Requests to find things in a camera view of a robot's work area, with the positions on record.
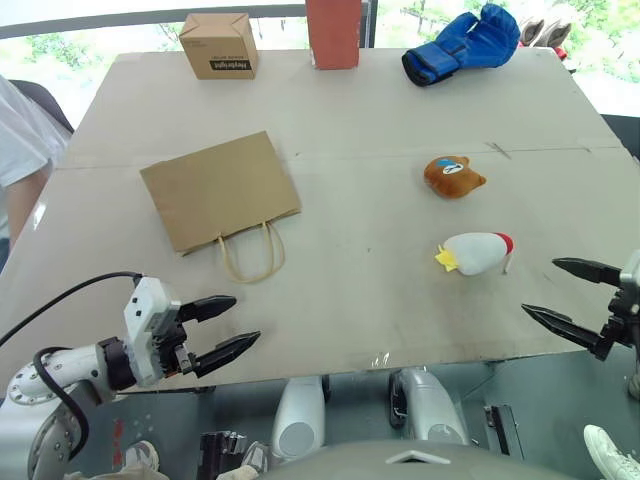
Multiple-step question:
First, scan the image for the silver left robot leg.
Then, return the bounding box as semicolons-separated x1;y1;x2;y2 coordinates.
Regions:
271;375;327;459

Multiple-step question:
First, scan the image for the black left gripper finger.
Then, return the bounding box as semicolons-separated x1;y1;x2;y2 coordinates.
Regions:
179;294;238;327
192;330;262;379

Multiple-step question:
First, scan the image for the grey robot torso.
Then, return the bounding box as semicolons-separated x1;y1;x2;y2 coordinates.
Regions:
264;439;609;480

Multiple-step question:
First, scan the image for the small cardboard box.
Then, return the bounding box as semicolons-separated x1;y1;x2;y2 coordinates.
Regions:
178;12;260;81

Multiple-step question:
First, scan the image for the brown furry slipper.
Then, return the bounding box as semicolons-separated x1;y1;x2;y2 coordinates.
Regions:
544;20;574;50
519;17;546;48

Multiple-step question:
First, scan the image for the silver robot leg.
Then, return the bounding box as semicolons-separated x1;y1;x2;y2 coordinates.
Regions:
271;375;327;459
389;367;471;447

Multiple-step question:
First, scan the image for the white sneaker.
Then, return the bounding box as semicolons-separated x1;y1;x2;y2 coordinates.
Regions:
583;424;640;480

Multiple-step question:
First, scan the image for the silver right robot leg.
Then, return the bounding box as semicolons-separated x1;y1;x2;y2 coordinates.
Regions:
389;367;471;447

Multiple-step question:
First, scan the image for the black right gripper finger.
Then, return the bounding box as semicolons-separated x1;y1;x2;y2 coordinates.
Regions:
520;302;605;352
551;257;624;289

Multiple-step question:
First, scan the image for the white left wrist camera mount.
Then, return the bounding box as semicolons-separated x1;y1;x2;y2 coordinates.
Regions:
123;276;182;387

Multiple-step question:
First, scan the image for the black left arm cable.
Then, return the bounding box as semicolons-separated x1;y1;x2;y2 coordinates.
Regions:
0;270;146;454

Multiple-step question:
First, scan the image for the grey window rail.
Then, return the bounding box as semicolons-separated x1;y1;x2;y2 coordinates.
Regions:
0;8;311;40

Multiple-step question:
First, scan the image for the tall red box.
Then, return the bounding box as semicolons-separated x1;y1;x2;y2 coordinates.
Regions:
305;0;361;71

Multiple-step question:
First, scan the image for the grey sneaker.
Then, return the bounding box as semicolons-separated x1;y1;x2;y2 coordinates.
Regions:
124;440;160;472
243;441;272;472

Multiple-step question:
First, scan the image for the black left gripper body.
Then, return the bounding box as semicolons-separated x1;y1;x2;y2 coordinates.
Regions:
154;304;200;380

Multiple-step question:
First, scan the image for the black device on floor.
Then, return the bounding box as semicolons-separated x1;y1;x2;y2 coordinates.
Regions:
199;430;249;480

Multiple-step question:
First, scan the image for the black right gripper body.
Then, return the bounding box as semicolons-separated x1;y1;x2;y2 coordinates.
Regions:
596;286;640;360

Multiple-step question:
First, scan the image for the person in white shirt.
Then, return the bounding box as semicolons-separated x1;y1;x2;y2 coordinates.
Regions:
0;74;69;271

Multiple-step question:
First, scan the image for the brown paper bag with handles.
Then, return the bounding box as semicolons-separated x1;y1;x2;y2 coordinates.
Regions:
139;130;303;285

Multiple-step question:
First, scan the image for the blue boxing glove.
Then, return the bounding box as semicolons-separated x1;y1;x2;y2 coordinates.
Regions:
401;2;522;88

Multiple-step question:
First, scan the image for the white chicken plush toy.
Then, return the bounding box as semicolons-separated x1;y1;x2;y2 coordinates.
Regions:
433;232;516;278

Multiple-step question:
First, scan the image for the brown plush toy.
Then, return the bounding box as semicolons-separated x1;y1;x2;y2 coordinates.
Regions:
423;155;488;200

